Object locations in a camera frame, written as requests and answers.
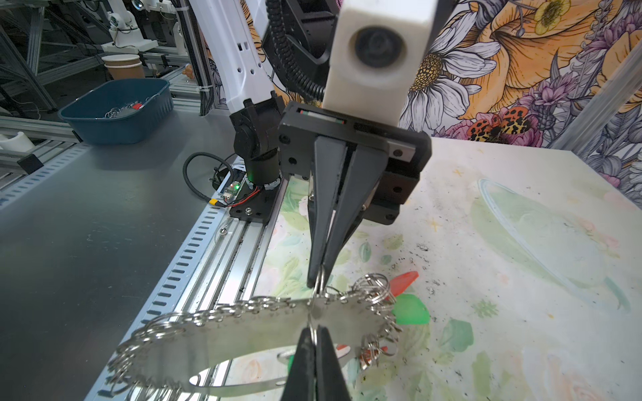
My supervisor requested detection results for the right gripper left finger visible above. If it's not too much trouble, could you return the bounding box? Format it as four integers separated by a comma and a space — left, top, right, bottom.
281, 327, 316, 401

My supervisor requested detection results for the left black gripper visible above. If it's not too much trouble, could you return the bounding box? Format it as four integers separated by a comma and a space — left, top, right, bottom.
278, 102, 432, 288

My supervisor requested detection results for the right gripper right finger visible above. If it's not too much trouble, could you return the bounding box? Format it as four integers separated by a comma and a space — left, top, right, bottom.
315, 326, 351, 401

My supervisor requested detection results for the green key tag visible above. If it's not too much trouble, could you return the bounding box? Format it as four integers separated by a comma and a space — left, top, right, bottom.
392, 294, 431, 326

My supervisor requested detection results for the red key tag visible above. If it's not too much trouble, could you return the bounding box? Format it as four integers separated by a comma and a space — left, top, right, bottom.
390, 271, 419, 297

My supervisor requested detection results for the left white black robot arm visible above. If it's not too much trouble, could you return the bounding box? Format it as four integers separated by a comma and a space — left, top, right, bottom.
191, 1, 453, 292

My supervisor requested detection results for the green circuit board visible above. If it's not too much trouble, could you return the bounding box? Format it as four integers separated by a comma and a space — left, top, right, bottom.
222, 181, 242, 202

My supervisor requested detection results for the teal plastic bin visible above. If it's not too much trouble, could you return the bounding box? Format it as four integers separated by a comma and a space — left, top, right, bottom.
58, 79, 174, 145

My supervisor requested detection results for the paper cup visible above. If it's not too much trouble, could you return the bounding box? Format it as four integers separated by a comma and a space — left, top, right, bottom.
101, 54, 145, 80

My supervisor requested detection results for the left black corrugated cable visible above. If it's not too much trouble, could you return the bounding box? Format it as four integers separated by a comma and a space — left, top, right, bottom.
264, 0, 327, 101

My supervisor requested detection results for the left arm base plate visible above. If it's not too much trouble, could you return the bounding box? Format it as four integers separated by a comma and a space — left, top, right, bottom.
217, 169, 284, 224

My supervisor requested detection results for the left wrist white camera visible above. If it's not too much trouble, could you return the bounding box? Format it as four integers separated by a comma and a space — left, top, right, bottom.
322, 0, 440, 126

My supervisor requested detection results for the aluminium front rail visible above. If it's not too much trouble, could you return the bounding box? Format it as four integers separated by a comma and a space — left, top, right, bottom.
177, 181, 288, 313

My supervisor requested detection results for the perforated metal cable tray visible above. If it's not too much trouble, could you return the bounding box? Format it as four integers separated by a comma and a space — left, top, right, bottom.
82, 205, 232, 401

